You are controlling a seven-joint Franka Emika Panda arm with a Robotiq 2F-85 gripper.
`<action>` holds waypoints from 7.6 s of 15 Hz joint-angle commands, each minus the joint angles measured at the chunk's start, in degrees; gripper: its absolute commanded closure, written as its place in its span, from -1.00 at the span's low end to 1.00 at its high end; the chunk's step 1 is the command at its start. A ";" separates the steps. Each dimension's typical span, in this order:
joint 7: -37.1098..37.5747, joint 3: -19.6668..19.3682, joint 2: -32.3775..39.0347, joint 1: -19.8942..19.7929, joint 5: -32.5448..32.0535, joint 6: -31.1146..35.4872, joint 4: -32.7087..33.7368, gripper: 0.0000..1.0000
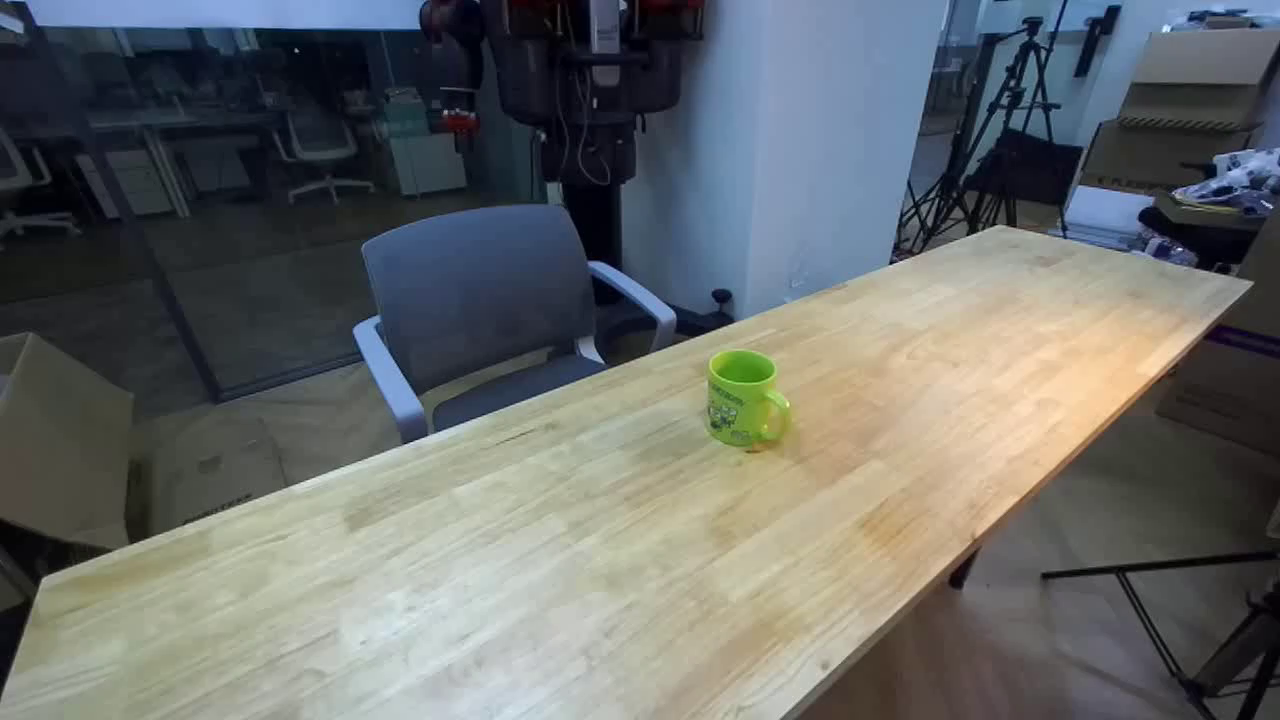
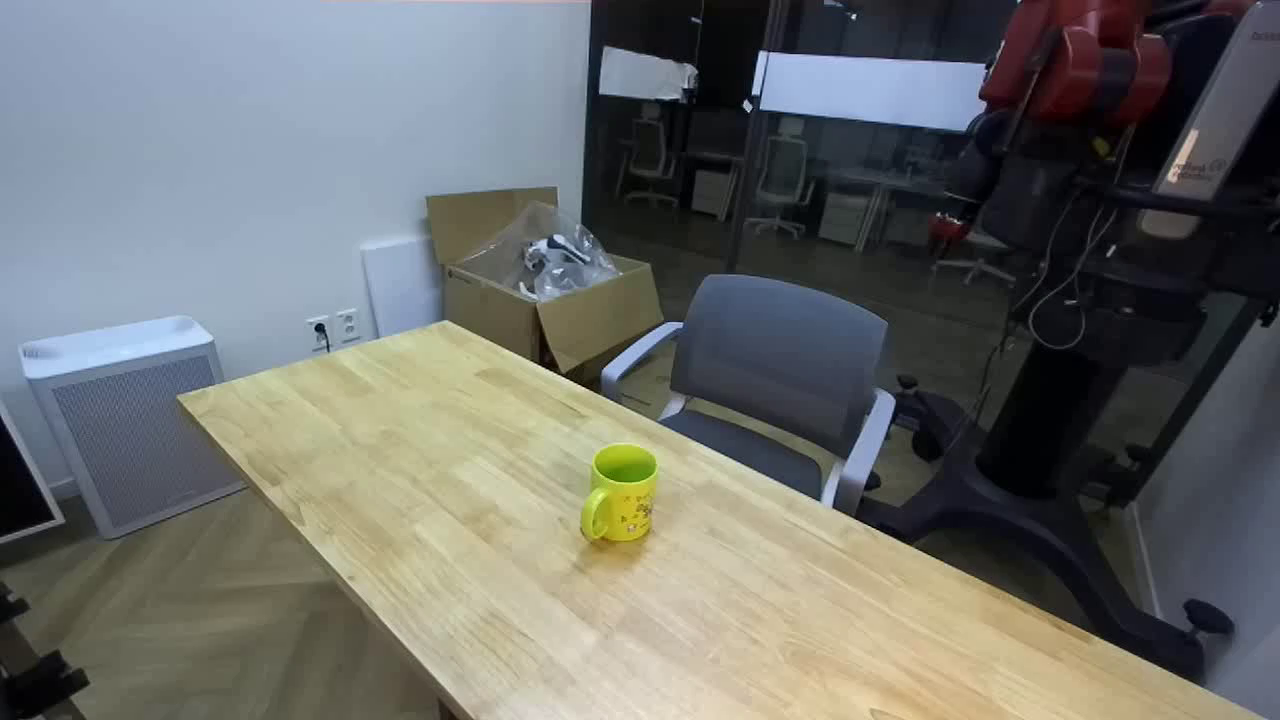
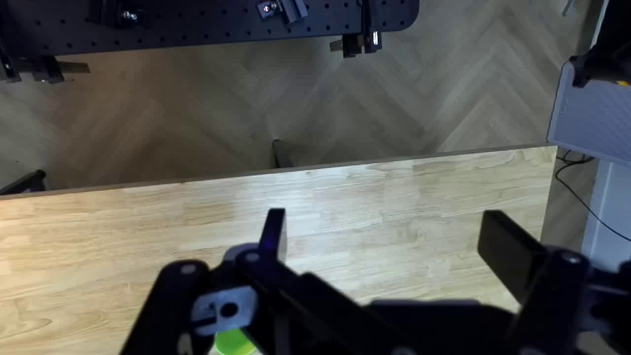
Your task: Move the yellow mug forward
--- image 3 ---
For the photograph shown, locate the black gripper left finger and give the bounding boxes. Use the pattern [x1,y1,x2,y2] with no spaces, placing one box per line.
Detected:
[259,206,288,263]

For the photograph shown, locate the yellow-green plastic mug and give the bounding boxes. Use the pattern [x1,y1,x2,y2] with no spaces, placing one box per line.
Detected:
[211,326,265,355]

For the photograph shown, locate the black cable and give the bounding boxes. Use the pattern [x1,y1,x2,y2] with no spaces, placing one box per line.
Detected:
[552,147,631,244]

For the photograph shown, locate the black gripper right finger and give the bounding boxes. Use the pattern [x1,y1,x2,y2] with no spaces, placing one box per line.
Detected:
[476,208,549,305]

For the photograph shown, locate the black perforated breadboard table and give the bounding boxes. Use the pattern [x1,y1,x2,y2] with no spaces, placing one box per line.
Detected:
[0,0,422,58]

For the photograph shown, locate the grey white cabinet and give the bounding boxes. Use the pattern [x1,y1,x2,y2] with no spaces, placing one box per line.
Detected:
[547,54,631,167]

